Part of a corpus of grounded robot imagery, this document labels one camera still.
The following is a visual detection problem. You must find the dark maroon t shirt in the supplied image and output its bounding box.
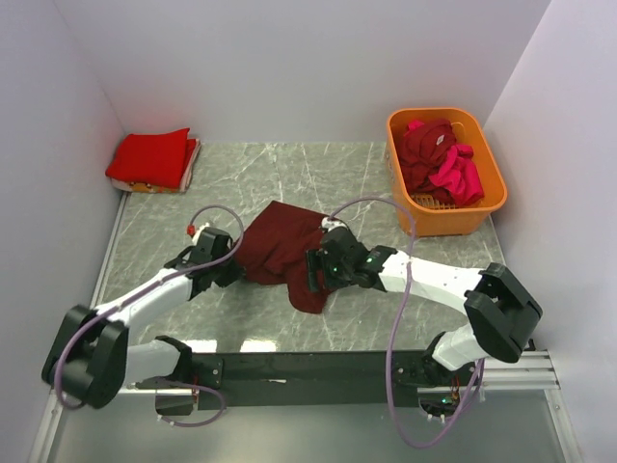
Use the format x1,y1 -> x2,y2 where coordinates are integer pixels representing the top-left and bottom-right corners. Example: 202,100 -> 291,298
234,201 -> 331,314

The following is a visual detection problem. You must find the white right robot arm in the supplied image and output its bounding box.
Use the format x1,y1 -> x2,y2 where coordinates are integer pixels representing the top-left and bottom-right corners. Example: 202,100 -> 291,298
306,222 -> 543,388

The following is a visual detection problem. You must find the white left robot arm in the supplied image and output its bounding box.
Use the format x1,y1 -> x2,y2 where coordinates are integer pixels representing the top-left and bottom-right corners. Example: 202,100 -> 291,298
41,226 -> 243,410

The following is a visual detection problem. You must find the orange plastic laundry basket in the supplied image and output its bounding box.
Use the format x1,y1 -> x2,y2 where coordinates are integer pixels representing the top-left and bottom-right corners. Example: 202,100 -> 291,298
387,107 -> 508,237

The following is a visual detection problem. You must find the folded red t shirt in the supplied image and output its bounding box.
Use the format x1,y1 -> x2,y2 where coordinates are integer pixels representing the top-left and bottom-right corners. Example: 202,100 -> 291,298
105,127 -> 190,188

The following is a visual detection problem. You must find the crumpled maroon shirt in basket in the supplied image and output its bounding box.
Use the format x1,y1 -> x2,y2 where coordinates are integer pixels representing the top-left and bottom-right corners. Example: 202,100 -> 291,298
397,119 -> 457,194

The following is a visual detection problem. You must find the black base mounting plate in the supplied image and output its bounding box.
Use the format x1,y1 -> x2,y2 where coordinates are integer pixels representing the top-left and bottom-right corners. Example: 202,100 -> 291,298
134,351 -> 483,416

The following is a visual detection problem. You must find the crumpled pink shirt in basket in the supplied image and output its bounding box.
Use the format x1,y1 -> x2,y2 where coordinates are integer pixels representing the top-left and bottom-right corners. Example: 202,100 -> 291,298
416,140 -> 484,207

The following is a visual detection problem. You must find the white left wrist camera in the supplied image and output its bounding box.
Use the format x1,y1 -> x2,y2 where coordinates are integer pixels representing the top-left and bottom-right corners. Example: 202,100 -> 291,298
186,222 -> 210,244

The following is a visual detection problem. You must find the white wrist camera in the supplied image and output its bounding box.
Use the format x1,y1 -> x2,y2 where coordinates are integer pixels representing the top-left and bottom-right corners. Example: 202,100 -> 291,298
186,222 -> 210,244
321,216 -> 347,232

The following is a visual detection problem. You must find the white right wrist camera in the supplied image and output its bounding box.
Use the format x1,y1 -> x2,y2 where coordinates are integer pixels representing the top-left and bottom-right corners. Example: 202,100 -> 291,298
321,216 -> 347,232

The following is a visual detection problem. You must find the aluminium frame rail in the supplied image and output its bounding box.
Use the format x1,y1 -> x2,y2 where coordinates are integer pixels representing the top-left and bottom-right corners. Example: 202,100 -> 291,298
30,351 -> 581,462

